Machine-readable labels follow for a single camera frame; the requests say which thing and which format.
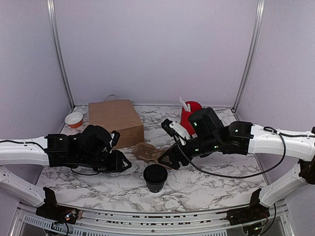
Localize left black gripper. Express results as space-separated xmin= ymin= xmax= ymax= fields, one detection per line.
xmin=76 ymin=149 xmax=132 ymax=174

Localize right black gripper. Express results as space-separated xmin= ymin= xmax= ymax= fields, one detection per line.
xmin=157 ymin=135 xmax=221 ymax=171

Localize black plastic cup lid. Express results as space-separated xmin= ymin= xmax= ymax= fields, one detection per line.
xmin=143 ymin=164 xmax=168 ymax=184

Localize black paper coffee cup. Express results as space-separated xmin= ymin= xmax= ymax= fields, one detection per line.
xmin=146 ymin=181 xmax=165 ymax=193

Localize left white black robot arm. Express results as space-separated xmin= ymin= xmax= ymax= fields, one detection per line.
xmin=0 ymin=132 xmax=132 ymax=219

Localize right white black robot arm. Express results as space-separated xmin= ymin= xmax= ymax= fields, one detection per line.
xmin=158 ymin=119 xmax=315 ymax=220

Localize brown pulp cup carrier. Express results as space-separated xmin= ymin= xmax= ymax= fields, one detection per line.
xmin=132 ymin=143 xmax=171 ymax=170

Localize red cylindrical container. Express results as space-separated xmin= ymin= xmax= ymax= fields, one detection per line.
xmin=180 ymin=101 xmax=202 ymax=135

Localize brown paper bag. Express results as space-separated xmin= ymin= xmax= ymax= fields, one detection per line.
xmin=89 ymin=100 xmax=145 ymax=149

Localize white wrapped straws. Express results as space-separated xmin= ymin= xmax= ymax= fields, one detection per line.
xmin=179 ymin=96 xmax=191 ymax=112

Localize orange white bowl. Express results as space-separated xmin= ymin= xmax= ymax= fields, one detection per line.
xmin=64 ymin=112 xmax=84 ymax=128

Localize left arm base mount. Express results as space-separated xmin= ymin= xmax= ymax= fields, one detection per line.
xmin=35 ymin=204 xmax=82 ymax=224

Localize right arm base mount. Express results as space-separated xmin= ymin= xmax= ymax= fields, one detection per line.
xmin=226 ymin=208 xmax=270 ymax=226

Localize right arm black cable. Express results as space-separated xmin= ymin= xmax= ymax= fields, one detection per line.
xmin=172 ymin=126 xmax=315 ymax=179

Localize front aluminium rail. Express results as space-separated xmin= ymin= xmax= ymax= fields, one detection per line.
xmin=8 ymin=201 xmax=297 ymax=236

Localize left aluminium frame post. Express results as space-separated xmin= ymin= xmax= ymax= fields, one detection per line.
xmin=47 ymin=0 xmax=75 ymax=110

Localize aluminium frame post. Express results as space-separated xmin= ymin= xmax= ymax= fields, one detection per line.
xmin=47 ymin=0 xmax=75 ymax=110
xmin=232 ymin=0 xmax=266 ymax=113

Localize right aluminium frame post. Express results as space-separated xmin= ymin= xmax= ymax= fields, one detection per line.
xmin=232 ymin=0 xmax=266 ymax=113

